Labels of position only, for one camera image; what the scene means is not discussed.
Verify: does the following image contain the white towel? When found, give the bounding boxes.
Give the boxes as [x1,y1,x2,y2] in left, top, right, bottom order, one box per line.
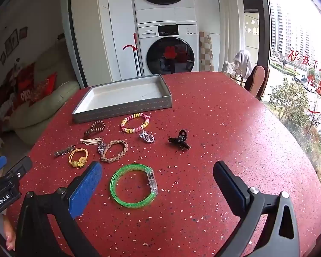
[234,49,253,79]

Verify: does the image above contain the yellow cord bracelet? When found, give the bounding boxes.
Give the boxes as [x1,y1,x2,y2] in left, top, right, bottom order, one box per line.
[68,148,89,169]

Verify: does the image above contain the silver rhinestone brooch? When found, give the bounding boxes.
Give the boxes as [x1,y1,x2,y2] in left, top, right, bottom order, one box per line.
[139,130,156,143]

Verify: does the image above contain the cream sofa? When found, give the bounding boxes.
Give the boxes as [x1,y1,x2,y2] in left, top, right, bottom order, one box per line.
[9,51,81,140]

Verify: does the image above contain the red printed cushion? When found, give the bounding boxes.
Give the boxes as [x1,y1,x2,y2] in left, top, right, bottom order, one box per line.
[19,64,45,105]

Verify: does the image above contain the grey jewelry tray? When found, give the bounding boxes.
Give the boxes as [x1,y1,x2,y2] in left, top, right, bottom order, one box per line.
[72,74,172,124]

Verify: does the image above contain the beige knot hair clip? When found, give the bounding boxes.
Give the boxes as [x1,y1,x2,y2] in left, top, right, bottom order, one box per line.
[80,137,102,146]

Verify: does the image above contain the white cabinet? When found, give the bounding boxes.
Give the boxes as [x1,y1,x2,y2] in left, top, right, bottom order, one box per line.
[70,0,138,87]

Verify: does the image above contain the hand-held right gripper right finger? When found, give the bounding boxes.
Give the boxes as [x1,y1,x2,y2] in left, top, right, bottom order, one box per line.
[213,161,300,257]

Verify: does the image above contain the white curtain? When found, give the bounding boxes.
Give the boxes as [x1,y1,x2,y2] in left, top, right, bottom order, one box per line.
[219,0,247,71]

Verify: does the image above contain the person's left hand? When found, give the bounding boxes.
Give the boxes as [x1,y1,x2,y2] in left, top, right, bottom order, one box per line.
[0,214,17,251]

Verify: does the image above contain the red flower door decoration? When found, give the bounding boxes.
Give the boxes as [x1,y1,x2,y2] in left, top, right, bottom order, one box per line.
[164,46,177,59]

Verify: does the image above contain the green translucent bangle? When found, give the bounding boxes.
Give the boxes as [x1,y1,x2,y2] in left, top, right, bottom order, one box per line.
[110,163,159,209]

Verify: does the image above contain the black hair claw clip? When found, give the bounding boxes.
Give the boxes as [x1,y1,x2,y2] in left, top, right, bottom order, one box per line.
[168,130,191,149]

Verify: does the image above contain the red handled mop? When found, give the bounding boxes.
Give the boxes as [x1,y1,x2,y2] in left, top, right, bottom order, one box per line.
[123,33,142,77]

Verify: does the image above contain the pink yellow spiral hair tie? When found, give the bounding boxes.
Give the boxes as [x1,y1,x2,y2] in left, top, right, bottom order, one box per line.
[120,113,151,134]

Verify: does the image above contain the white washing machine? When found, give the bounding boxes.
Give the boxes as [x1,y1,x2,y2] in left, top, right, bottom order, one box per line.
[137,21,200,77]

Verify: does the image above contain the beige braided bracelet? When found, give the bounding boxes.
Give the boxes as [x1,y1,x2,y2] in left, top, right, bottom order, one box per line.
[100,140,129,163]

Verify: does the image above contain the small red cushion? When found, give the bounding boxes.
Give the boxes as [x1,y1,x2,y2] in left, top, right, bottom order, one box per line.
[39,73,57,92]

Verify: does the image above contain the brown chair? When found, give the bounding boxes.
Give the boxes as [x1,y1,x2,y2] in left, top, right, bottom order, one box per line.
[245,66,270,101]

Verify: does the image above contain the brown spiral hair tie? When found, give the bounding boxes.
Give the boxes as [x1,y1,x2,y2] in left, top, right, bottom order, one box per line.
[84,120,106,137]

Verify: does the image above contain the silver heart pendant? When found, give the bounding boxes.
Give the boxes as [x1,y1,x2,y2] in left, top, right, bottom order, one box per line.
[97,139,109,154]

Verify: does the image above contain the wall picture frames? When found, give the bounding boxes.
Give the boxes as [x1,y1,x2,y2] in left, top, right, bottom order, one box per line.
[0,27,28,65]

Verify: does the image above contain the silver barrette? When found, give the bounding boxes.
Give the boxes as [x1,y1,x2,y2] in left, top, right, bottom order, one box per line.
[53,145,77,157]

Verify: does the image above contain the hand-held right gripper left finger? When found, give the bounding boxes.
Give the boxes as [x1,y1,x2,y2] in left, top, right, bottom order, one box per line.
[15,161,103,257]

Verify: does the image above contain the white dryer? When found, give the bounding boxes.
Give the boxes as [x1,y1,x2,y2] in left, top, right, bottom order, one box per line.
[131,0,197,23]

